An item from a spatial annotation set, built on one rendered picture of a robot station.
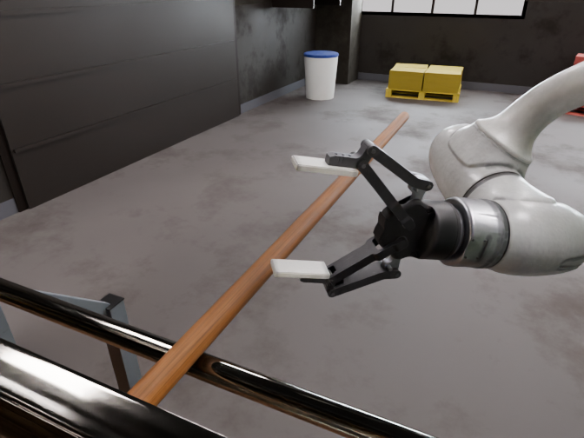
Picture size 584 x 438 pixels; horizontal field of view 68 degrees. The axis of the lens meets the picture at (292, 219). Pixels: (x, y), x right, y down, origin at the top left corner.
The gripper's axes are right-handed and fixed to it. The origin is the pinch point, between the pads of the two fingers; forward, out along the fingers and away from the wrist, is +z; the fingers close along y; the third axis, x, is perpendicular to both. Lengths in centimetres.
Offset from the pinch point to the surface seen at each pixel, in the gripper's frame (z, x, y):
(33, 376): 17.4, -30.9, -8.8
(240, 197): -38, 279, 126
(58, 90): 106, 330, 72
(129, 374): 20, 34, 61
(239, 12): -46, 545, 1
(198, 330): 9.5, -5.0, 12.3
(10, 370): 18.3, -30.4, -8.6
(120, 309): 23, 35, 43
